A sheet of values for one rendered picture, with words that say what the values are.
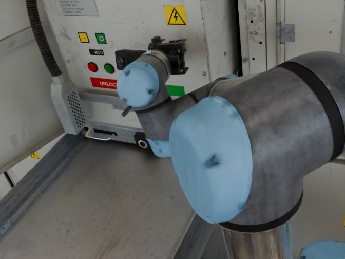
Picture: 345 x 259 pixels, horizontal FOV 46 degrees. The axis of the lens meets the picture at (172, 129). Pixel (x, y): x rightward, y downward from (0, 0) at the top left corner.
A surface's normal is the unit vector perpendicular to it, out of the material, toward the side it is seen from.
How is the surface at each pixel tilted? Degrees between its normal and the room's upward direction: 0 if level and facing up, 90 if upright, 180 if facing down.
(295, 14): 90
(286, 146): 67
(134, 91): 75
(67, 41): 90
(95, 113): 90
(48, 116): 90
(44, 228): 0
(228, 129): 29
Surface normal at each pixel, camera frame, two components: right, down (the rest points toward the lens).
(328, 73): 0.03, -0.51
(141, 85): -0.20, 0.39
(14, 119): 0.72, 0.31
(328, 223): -0.41, 0.60
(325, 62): -0.01, -0.71
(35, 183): 0.89, 0.14
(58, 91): -0.44, 0.14
